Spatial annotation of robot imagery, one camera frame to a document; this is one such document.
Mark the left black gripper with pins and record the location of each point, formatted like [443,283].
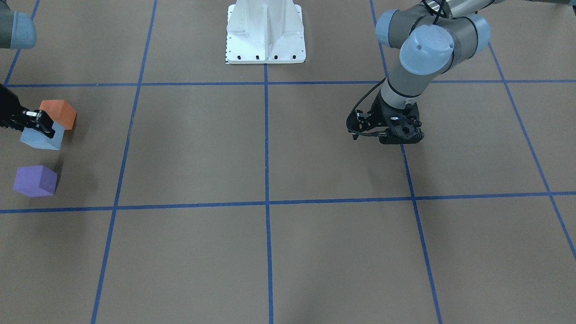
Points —
[380,113]

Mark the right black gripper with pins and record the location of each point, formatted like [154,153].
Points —
[8,113]

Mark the light blue foam block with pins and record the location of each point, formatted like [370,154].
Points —
[38,140]

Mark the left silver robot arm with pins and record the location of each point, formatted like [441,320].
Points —
[432,37]

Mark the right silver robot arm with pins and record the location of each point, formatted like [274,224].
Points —
[18,32]

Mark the orange foam block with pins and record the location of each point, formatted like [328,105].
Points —
[61,112]

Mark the purple foam block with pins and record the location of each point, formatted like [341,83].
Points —
[35,181]

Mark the white pedestal column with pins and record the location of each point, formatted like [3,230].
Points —
[265,32]

